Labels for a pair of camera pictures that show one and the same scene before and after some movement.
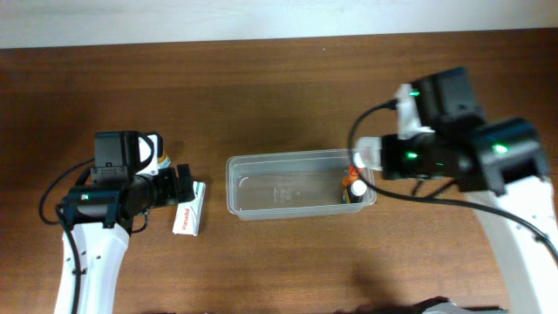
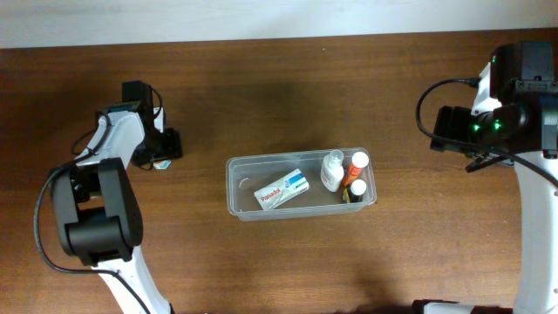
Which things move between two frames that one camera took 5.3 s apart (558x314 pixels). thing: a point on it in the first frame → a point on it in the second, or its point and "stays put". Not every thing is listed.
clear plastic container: [272, 186] stays put
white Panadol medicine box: [188, 213] → [282, 190]
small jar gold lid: [164, 161] stays put
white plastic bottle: [370, 153] → [332, 170]
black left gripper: [173, 186] → [173, 145]
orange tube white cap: [357, 187] → [359, 160]
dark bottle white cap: [357, 189] stays put
